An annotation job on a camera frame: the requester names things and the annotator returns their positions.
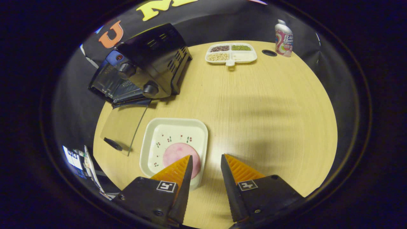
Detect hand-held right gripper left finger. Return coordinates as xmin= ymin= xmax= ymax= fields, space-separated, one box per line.
xmin=112 ymin=155 xmax=194 ymax=226

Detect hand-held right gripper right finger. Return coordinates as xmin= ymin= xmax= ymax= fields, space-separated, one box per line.
xmin=220 ymin=154 xmax=305 ymax=227

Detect pink ham slice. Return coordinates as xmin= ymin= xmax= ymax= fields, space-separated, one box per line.
xmin=163 ymin=142 xmax=202 ymax=179

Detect white square plate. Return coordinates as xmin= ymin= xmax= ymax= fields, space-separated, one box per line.
xmin=139 ymin=118 xmax=209 ymax=191

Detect black electric oven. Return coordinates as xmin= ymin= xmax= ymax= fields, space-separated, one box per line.
xmin=88 ymin=23 xmax=193 ymax=156

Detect white printed sheets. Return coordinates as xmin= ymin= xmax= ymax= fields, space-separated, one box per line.
xmin=63 ymin=145 xmax=110 ymax=199

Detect white divided tray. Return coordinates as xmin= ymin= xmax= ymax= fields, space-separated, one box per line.
xmin=205 ymin=43 xmax=258 ymax=66

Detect silver drink bottle pink label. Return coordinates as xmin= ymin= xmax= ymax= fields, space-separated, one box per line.
xmin=275 ymin=19 xmax=293 ymax=58

